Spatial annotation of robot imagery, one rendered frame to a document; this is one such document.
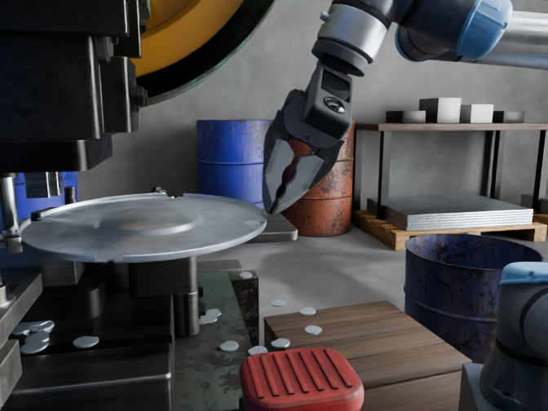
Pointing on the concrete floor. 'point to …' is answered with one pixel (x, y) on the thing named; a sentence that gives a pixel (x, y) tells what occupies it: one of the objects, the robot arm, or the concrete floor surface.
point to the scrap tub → (460, 286)
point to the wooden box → (380, 354)
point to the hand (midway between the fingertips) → (274, 205)
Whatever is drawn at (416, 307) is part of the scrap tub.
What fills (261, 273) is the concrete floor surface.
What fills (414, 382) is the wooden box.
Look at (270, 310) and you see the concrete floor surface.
